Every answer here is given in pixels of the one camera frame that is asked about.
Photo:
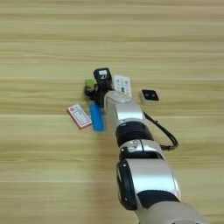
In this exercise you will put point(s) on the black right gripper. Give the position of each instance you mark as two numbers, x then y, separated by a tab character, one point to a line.
100	92

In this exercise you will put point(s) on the white remote control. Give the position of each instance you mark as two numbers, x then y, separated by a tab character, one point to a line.
122	84

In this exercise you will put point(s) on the small white box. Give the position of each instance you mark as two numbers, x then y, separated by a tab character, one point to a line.
150	96

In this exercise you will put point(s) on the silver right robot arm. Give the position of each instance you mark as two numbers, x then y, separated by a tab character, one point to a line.
140	145

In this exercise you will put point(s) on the red and white card box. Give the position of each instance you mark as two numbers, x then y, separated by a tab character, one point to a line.
79	116

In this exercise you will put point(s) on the blue rectangular block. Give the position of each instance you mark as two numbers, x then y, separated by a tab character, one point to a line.
97	118

